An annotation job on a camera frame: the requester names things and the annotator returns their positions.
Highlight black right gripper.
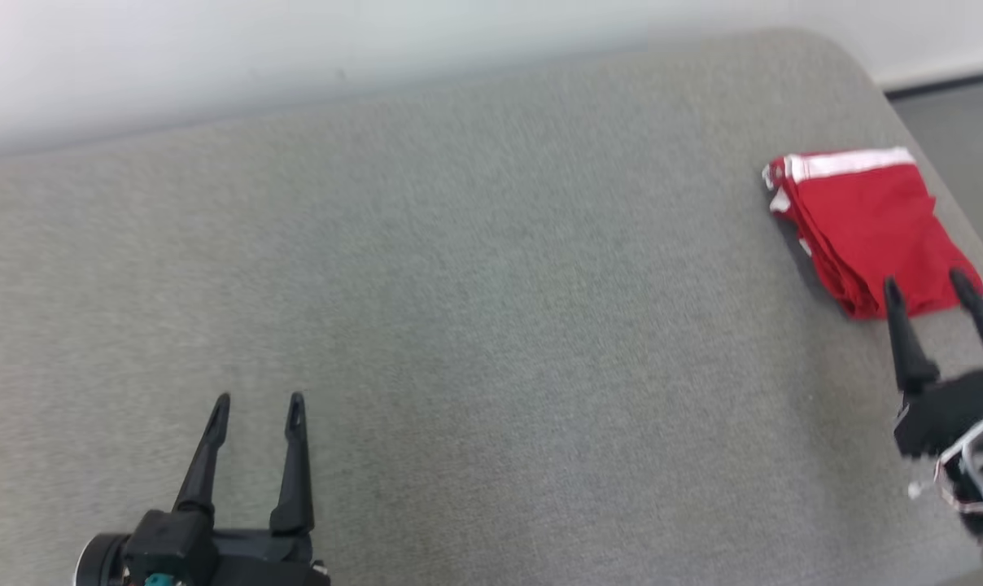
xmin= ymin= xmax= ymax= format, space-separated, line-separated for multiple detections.
xmin=882 ymin=269 xmax=983 ymax=458

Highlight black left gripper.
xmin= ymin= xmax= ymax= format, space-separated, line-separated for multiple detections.
xmin=173 ymin=392 xmax=331 ymax=586

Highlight red shorts with white stripe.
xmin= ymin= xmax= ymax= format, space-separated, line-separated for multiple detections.
xmin=762 ymin=146 xmax=983 ymax=321

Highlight white wall baseboard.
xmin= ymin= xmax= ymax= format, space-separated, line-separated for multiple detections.
xmin=874 ymin=49 xmax=983 ymax=92

